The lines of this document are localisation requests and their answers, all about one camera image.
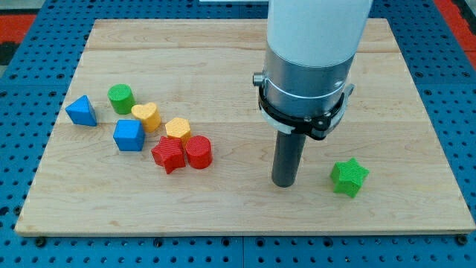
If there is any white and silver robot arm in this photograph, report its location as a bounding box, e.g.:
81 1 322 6
260 0 372 118

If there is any red cylinder block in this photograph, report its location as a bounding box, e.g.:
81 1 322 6
185 135 213 169

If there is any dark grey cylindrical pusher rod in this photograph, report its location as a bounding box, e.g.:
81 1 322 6
271 131 306 188

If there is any yellow hexagon block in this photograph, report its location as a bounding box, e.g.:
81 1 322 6
165 118 192 146

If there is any red star block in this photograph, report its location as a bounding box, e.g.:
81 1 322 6
151 136 186 174

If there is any light wooden board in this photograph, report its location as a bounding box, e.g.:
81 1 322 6
16 19 475 237

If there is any yellow heart block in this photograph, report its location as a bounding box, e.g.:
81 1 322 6
131 102 161 133

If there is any blue cube block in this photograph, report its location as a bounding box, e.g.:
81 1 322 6
113 119 145 151

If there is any green star block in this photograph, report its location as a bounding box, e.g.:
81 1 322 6
330 158 370 198

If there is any green cylinder block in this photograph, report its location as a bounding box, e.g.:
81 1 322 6
107 83 135 115

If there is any blue triangle block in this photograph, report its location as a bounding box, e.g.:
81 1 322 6
65 95 97 127

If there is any black clamp ring bracket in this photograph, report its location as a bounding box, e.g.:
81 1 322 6
258 84 355 141

